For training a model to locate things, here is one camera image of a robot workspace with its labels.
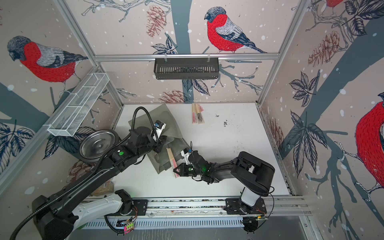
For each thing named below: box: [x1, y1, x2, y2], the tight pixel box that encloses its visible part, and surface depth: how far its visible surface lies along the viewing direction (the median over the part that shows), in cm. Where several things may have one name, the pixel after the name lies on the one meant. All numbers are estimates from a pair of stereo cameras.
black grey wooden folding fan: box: [195, 103, 205, 124], surface depth 113 cm
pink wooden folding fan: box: [192, 103, 197, 124], surface depth 113 cm
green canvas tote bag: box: [128, 104, 192, 174], surface depth 77 cm
